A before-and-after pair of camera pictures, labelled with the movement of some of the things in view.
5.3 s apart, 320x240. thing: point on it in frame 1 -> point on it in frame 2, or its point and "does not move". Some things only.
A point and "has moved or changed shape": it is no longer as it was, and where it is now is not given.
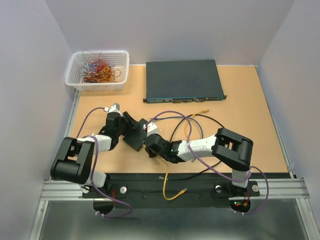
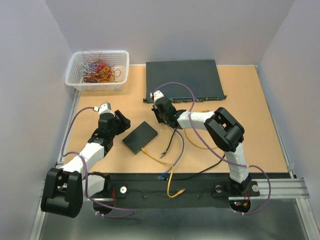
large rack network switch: [183, 81] does not move
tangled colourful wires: [96, 69] does not move
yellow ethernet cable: [179, 193] has moved or changed shape
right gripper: [151, 152] -> [155, 111]
